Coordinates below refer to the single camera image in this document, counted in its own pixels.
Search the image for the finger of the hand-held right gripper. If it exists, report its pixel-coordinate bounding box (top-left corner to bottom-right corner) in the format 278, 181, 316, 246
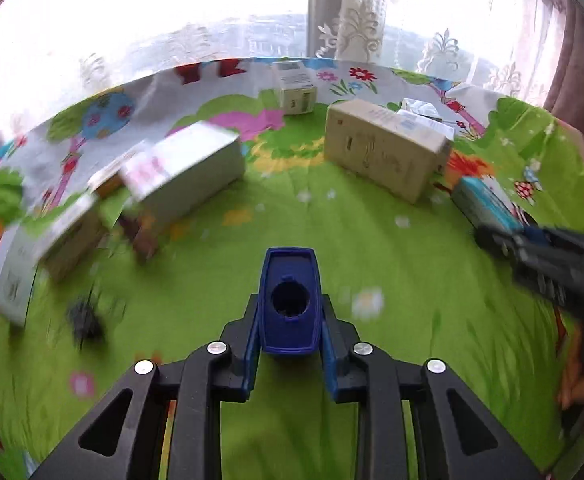
519, 225, 584, 281
474, 225, 584, 322

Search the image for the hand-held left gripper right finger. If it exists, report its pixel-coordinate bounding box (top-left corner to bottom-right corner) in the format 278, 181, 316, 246
321, 294, 544, 480

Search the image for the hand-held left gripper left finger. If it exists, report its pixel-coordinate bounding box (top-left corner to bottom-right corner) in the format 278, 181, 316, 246
29, 294, 264, 480

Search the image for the teal packet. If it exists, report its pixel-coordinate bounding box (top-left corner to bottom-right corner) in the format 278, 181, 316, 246
451, 176, 524, 235

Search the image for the blue plastic cap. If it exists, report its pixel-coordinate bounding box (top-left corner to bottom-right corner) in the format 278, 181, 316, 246
258, 246, 326, 359

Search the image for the large cardboard box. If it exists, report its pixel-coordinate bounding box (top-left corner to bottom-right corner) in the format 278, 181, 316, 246
323, 99, 454, 205

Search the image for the black clip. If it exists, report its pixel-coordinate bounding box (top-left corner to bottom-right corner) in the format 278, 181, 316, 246
66, 295, 109, 349

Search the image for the silver box with pink print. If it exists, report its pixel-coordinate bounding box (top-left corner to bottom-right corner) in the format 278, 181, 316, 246
119, 121, 247, 231

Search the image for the white tissue packet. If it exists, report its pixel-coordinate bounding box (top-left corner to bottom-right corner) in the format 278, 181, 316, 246
399, 97, 458, 141

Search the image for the green printed blanket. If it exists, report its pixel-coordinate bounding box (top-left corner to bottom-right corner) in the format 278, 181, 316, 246
0, 55, 584, 480

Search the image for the small brown box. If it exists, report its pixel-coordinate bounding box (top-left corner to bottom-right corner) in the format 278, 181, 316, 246
121, 210, 165, 264

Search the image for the small white orange box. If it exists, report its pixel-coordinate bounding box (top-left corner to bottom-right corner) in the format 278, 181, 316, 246
88, 140, 158, 200

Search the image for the small white green box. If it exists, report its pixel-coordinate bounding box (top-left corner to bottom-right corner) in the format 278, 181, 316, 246
271, 60, 319, 116

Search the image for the white lace curtain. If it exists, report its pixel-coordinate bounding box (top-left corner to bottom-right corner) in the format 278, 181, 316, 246
0, 0, 573, 111

